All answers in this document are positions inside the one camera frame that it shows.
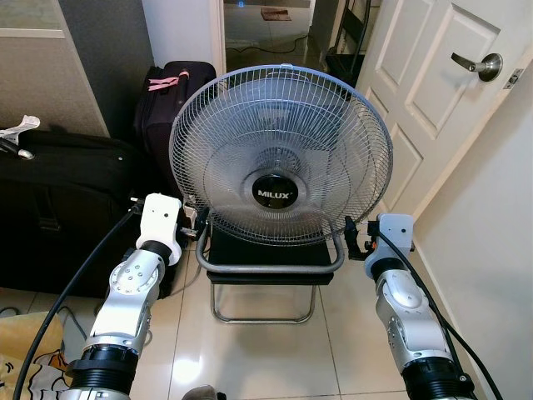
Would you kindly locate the grey Milux table fan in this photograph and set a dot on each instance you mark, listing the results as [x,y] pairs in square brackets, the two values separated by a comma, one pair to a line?
[275,192]

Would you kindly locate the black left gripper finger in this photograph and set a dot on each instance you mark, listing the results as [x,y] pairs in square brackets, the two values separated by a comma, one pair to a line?
[203,223]

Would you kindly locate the black metal frame chair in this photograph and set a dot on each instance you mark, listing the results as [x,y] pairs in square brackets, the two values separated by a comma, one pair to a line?
[266,255]

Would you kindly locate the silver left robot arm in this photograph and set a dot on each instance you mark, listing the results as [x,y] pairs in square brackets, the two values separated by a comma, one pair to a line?
[125,292]

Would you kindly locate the metal door latch plate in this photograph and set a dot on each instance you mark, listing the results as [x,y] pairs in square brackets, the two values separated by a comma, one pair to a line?
[513,79]

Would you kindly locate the white panel door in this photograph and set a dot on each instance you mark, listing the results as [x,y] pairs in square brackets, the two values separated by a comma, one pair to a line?
[433,92]

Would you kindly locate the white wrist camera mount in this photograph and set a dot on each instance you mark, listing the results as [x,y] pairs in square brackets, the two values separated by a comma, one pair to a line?
[158,221]
[393,233]

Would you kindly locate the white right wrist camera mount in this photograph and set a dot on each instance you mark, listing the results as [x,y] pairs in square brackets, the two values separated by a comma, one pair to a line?
[393,233]

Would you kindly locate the pink ribbon tag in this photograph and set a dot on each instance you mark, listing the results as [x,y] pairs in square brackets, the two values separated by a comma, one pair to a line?
[162,82]

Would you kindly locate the black metal stand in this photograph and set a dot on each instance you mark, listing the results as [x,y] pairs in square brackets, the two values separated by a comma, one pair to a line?
[341,67]

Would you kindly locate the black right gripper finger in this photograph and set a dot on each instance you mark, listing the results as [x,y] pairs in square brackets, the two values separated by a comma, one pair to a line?
[351,235]

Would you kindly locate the beige cabinet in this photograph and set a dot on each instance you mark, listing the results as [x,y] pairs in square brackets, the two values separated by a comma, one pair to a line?
[42,83]

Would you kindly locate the dark purple suitcase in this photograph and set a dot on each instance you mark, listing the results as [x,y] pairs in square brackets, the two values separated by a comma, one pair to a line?
[158,117]

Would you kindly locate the small red brown mat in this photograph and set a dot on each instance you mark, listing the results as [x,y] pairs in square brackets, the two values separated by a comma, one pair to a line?
[276,14]

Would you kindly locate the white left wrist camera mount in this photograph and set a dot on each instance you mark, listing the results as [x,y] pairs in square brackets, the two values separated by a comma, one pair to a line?
[158,221]

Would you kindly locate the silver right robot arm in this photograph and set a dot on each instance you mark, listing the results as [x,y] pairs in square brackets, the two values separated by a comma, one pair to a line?
[400,308]

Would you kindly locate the large black suitcase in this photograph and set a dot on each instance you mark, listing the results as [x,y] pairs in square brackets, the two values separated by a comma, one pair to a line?
[67,200]

